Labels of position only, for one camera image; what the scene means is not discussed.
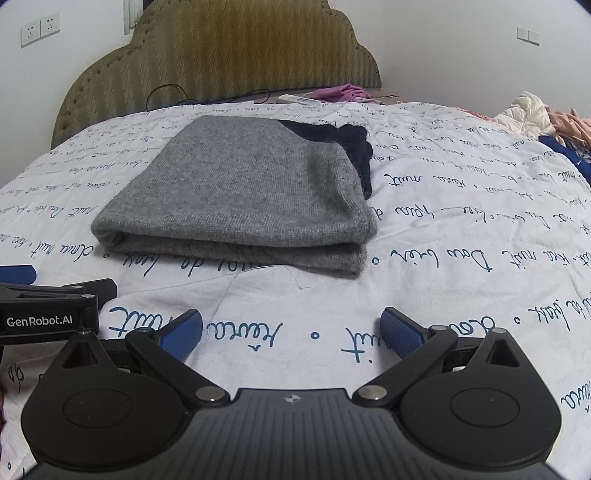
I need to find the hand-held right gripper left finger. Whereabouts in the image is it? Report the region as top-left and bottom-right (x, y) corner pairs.
(46, 308), (232, 408)

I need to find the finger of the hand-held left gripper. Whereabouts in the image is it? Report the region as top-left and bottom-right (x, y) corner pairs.
(0, 278), (117, 304)
(0, 264), (37, 286)

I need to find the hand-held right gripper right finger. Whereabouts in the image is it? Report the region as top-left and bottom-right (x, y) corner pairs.
(353, 306), (533, 407)

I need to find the grey sweater with navy sleeves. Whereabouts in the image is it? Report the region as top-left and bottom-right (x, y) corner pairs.
(90, 115), (379, 278)

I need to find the white blanket with blue script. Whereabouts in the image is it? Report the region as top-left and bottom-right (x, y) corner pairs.
(0, 100), (591, 480)

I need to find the purple cloth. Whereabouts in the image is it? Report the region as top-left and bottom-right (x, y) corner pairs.
(307, 83), (374, 103)

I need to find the dark blue garment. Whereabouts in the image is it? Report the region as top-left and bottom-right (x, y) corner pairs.
(537, 134), (591, 191)

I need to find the white garment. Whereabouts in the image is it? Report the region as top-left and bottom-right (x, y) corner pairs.
(492, 91), (557, 137)

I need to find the pink garment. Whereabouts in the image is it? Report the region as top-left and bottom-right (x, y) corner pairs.
(547, 108), (591, 149)

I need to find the olive padded headboard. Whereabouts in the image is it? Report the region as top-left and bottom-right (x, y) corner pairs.
(50, 0), (383, 151)

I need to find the black cable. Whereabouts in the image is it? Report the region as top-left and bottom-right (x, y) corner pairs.
(146, 83), (271, 112)

